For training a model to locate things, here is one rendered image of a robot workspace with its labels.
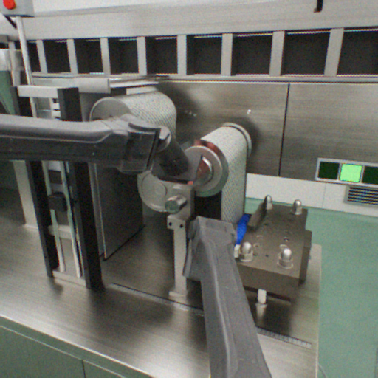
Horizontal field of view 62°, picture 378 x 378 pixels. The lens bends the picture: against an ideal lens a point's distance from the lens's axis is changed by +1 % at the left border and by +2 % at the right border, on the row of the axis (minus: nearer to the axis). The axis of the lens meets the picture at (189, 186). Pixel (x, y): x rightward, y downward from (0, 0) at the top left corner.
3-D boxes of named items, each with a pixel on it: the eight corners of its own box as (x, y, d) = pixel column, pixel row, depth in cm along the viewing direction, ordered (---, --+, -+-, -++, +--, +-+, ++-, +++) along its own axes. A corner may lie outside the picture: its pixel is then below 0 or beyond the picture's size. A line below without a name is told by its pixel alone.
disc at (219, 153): (170, 188, 81) (174, 133, 76) (170, 187, 82) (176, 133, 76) (223, 203, 77) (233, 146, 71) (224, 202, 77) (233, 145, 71)
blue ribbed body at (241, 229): (223, 255, 84) (223, 244, 83) (241, 221, 102) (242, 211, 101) (235, 258, 83) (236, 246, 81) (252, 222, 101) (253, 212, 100)
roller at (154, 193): (139, 207, 87) (136, 166, 83) (177, 179, 109) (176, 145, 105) (178, 214, 83) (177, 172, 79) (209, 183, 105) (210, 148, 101)
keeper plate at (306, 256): (298, 278, 90) (303, 246, 86) (300, 260, 99) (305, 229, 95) (307, 280, 89) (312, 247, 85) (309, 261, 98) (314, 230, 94)
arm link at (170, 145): (156, 154, 54) (174, 128, 55) (129, 140, 57) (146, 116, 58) (170, 170, 60) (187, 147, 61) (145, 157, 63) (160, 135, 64)
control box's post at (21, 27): (28, 92, 93) (14, 15, 86) (32, 91, 94) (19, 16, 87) (32, 92, 92) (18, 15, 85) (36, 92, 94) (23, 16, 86)
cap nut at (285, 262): (276, 266, 75) (277, 251, 74) (277, 258, 79) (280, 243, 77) (291, 270, 74) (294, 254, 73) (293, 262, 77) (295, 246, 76)
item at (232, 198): (219, 255, 83) (221, 190, 76) (240, 218, 103) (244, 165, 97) (221, 255, 83) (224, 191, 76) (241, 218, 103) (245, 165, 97)
